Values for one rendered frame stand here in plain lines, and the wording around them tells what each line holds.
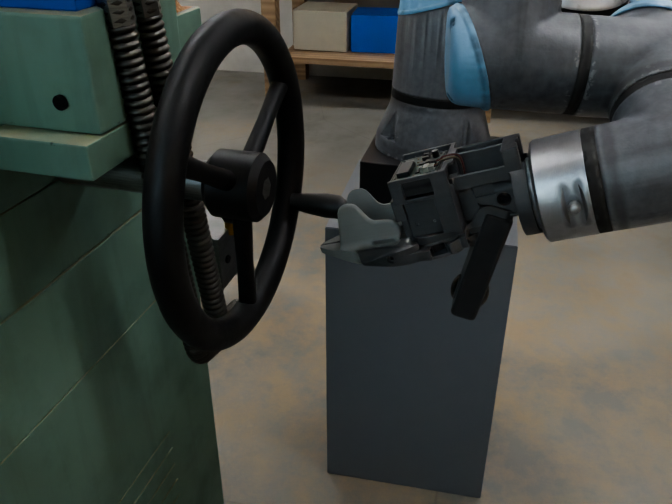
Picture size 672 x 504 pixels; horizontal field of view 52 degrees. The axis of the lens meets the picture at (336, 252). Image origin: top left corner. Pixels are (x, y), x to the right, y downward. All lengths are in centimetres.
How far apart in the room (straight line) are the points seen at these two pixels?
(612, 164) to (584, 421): 110
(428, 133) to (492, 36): 46
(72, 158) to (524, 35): 39
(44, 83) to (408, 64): 63
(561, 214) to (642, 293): 154
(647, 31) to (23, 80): 51
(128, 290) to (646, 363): 134
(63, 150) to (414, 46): 64
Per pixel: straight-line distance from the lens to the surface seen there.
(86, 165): 56
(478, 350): 118
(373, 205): 67
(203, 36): 52
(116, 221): 77
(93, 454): 82
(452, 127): 108
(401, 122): 110
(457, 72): 64
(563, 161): 58
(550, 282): 208
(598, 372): 177
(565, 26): 66
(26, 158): 59
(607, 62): 65
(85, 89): 56
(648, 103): 61
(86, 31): 55
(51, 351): 72
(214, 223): 96
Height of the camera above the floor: 105
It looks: 29 degrees down
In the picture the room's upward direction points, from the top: straight up
